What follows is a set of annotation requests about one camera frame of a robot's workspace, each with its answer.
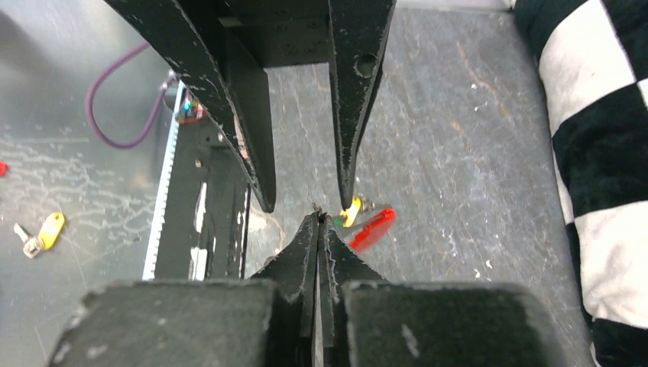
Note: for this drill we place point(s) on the spare yellow tag key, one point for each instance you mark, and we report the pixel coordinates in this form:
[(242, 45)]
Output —
[(46, 237)]

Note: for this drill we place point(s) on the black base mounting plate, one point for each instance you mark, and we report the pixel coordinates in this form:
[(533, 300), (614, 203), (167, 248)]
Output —
[(205, 229)]

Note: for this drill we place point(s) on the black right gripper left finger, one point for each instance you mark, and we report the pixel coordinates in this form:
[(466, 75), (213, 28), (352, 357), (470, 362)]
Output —
[(264, 320)]

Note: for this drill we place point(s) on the black white checkered pillow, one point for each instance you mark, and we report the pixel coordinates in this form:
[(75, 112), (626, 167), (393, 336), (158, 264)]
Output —
[(592, 60)]

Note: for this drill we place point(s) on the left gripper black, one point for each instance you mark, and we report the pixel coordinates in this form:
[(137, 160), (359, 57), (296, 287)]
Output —
[(215, 47)]

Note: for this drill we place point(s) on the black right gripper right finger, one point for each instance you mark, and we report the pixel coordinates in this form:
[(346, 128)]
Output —
[(368, 321)]

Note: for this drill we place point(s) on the white slotted cable duct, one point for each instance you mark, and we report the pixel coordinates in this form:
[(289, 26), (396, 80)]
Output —
[(157, 221)]

